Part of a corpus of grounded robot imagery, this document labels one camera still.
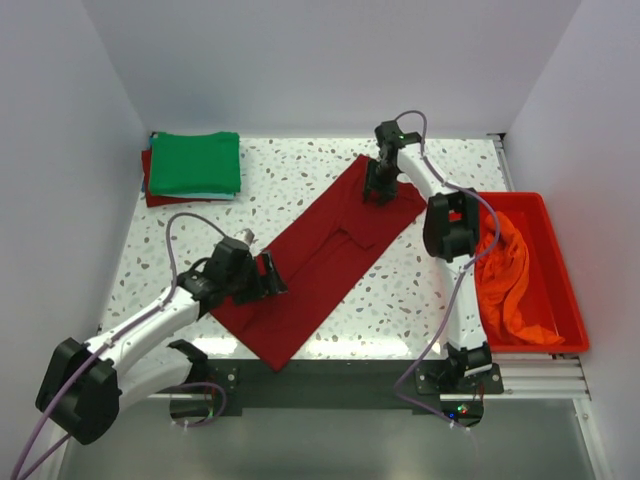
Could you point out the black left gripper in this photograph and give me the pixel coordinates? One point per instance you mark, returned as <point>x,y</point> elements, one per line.
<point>267,275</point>

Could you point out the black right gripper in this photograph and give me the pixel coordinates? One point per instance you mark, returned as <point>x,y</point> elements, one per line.
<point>380,185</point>

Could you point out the dark red t shirt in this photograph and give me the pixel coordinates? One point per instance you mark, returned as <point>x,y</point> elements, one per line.
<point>153,200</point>
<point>321,256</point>

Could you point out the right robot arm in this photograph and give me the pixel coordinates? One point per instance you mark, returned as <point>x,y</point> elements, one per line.
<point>451,234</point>

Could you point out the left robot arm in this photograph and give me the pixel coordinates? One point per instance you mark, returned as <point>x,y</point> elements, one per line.
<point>87,384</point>

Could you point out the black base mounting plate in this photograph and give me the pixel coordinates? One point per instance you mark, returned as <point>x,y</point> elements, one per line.
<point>231,386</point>

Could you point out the folded green t shirt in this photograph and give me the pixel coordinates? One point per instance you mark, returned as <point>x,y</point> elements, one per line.
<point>182,164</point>

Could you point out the folded dark red t shirt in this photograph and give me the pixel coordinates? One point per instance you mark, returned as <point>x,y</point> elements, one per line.
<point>153,200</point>

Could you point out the crumpled orange t shirt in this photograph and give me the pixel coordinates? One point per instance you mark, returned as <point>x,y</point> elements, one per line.
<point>502,278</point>

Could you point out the red plastic bin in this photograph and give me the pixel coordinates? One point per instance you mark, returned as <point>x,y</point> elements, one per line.
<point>550,299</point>

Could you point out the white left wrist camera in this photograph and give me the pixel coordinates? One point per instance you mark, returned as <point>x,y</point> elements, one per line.
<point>246,236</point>

